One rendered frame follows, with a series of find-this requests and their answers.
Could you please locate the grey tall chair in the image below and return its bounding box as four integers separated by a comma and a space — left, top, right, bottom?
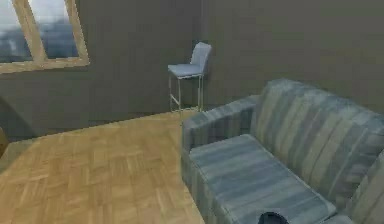
167, 41, 213, 113

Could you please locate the grey striped sofa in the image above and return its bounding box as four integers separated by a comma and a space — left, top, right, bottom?
180, 78, 384, 224

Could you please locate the dark round object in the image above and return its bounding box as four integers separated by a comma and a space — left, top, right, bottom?
257, 211, 290, 224

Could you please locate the wooden framed window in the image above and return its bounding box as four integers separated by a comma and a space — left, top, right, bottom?
0, 0, 91, 75

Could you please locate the brown wooden furniture edge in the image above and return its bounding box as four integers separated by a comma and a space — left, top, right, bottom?
0, 127, 10, 158

